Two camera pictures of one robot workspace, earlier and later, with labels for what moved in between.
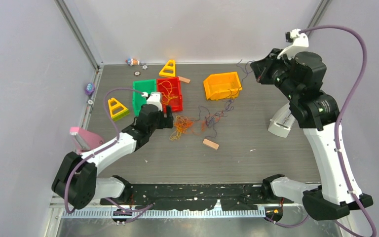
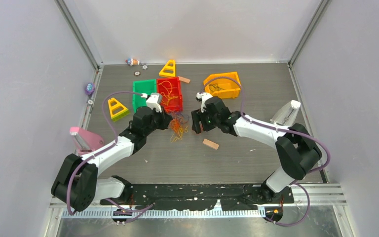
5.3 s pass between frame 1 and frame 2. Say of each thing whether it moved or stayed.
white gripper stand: stayed
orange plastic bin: stayed
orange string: moved
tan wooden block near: stayed
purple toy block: stayed
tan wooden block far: stayed
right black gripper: moved
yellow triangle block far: stayed
